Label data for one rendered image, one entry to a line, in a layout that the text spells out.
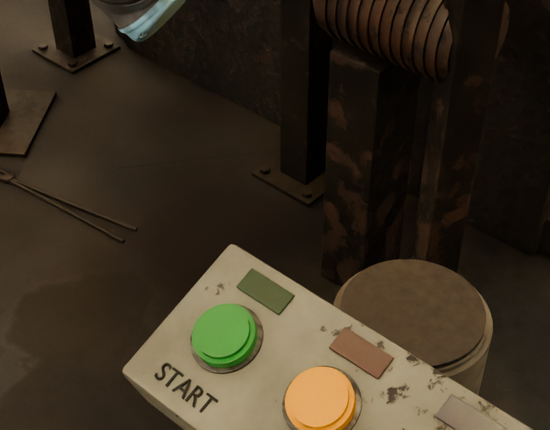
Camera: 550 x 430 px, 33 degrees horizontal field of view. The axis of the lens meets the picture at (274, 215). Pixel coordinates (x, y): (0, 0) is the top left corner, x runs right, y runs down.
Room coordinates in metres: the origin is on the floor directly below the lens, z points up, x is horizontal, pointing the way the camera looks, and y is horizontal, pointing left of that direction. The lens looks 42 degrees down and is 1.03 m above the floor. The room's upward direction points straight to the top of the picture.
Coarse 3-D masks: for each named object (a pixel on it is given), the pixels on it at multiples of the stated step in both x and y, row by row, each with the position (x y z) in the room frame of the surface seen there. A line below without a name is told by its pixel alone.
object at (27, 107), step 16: (0, 80) 1.45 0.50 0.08; (0, 96) 1.43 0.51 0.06; (16, 96) 1.50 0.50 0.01; (32, 96) 1.50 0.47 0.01; (48, 96) 1.50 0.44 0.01; (0, 112) 1.42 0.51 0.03; (16, 112) 1.45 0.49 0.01; (32, 112) 1.45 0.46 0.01; (0, 128) 1.40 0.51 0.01; (16, 128) 1.40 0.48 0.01; (32, 128) 1.40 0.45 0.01; (0, 144) 1.35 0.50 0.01; (16, 144) 1.35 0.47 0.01
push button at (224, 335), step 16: (224, 304) 0.39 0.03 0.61; (208, 320) 0.38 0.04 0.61; (224, 320) 0.38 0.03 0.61; (240, 320) 0.38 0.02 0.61; (192, 336) 0.37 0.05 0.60; (208, 336) 0.37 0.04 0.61; (224, 336) 0.37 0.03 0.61; (240, 336) 0.37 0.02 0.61; (256, 336) 0.37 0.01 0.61; (208, 352) 0.36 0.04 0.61; (224, 352) 0.36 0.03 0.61; (240, 352) 0.36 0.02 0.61
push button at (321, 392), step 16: (320, 368) 0.34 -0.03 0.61; (304, 384) 0.33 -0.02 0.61; (320, 384) 0.33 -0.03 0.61; (336, 384) 0.33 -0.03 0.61; (288, 400) 0.33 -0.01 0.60; (304, 400) 0.32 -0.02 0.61; (320, 400) 0.32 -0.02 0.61; (336, 400) 0.32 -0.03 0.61; (352, 400) 0.32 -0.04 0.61; (288, 416) 0.32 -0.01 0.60; (304, 416) 0.31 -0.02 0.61; (320, 416) 0.31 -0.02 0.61; (336, 416) 0.31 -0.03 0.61; (352, 416) 0.31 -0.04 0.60
